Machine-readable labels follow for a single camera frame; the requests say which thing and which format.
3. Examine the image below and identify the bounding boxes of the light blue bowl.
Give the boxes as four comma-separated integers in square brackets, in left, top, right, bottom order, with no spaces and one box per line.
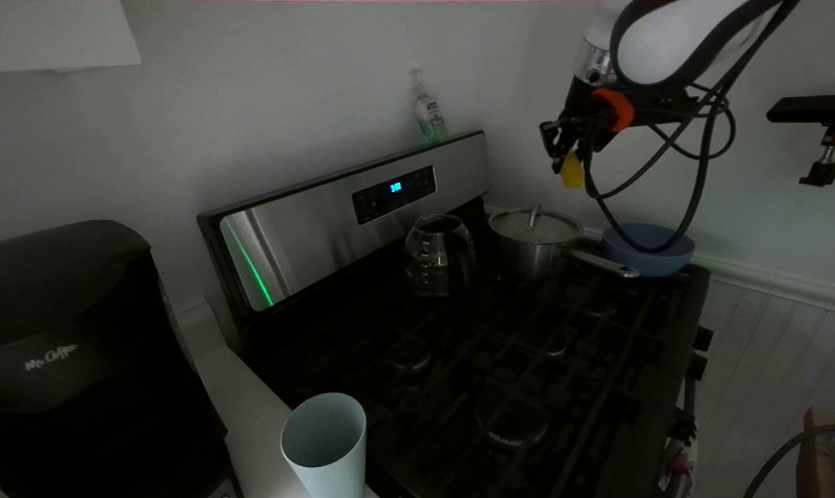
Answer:
[603,219,698,280]

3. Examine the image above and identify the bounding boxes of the brown wooden post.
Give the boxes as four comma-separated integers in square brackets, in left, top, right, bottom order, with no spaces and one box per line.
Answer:
[796,407,835,498]

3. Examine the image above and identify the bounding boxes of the black bar camera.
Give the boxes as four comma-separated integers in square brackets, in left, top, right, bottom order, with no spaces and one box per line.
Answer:
[763,90,835,126]

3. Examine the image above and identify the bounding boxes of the orange wrist ring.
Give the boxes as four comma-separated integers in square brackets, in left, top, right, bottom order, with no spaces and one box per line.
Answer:
[589,85,639,133]

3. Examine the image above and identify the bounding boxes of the clear soap bottle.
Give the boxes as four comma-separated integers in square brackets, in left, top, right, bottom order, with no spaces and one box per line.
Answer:
[406,65,451,146]

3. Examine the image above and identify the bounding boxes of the green cable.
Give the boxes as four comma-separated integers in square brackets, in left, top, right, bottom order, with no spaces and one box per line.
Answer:
[741,421,835,498]

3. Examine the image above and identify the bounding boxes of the yellow bar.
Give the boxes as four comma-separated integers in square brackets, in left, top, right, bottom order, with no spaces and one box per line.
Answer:
[557,150,589,194]

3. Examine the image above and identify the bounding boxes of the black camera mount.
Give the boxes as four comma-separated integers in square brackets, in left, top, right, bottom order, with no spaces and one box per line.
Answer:
[796,118,835,190]

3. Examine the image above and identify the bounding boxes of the steel pot lid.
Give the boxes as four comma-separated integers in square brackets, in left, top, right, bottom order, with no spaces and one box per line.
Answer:
[487,204,582,249]

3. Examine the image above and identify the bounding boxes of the black gas stove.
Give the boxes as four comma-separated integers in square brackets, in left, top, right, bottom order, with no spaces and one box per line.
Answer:
[194,126,716,498]

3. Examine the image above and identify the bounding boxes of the steel pot with handle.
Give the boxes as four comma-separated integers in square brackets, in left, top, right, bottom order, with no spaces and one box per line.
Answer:
[487,225,644,284]

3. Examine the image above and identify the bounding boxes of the light blue plastic cup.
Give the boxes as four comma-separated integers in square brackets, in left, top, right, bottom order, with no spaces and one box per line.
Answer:
[277,391,369,498]

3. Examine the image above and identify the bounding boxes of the glass coffee carafe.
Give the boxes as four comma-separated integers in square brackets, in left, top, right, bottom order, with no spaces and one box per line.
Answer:
[400,211,480,302]

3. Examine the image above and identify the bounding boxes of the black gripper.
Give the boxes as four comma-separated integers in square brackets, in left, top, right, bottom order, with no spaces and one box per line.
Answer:
[535,75,606,177]

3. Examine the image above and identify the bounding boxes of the black coffee maker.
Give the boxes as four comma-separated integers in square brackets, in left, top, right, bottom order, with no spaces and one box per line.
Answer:
[0,215,232,498]

